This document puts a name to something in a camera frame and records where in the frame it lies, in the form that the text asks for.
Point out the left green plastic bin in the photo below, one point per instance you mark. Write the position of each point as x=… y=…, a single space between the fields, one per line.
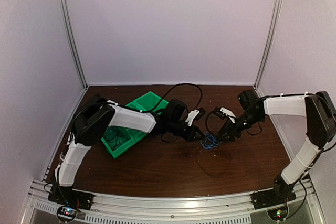
x=117 y=140

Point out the aluminium frame post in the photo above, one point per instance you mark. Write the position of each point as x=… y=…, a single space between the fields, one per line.
x=72 y=43
x=276 y=10

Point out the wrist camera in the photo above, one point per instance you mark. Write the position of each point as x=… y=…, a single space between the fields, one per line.
x=222 y=112
x=194 y=115

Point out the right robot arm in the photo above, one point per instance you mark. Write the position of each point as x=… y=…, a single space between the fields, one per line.
x=305 y=119

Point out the green plastic bin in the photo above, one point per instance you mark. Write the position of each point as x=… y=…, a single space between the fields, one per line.
x=136 y=135
x=117 y=140
x=146 y=102

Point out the right green plastic bin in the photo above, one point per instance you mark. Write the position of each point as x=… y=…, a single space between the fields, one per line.
x=146 y=102

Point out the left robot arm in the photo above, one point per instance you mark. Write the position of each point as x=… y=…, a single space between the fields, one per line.
x=105 y=120

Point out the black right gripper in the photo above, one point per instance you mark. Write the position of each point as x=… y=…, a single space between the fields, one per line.
x=231 y=128

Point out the right aluminium frame post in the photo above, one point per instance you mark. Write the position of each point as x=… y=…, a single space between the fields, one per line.
x=276 y=10

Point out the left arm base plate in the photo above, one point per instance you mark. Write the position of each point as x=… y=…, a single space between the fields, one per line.
x=69 y=197

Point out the front aluminium rail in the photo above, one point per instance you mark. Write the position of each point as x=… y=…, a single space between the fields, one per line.
x=107 y=208

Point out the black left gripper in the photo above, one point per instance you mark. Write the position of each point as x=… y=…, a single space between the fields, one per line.
x=190 y=136

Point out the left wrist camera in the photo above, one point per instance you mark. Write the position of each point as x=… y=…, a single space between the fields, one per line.
x=194 y=115

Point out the right circuit board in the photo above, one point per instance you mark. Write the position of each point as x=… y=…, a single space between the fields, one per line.
x=278 y=214

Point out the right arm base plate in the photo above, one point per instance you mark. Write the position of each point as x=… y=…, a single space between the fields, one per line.
x=268 y=198

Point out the circuit board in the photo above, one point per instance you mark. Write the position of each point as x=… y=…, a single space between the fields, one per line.
x=278 y=214
x=65 y=213

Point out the left circuit board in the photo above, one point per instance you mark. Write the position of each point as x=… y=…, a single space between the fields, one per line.
x=65 y=213

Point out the middle green plastic bin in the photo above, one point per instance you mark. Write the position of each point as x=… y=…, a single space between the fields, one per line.
x=136 y=135

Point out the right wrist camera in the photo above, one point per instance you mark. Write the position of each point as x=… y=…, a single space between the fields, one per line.
x=222 y=112

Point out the left aluminium frame post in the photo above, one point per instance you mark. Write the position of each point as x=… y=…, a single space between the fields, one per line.
x=72 y=43

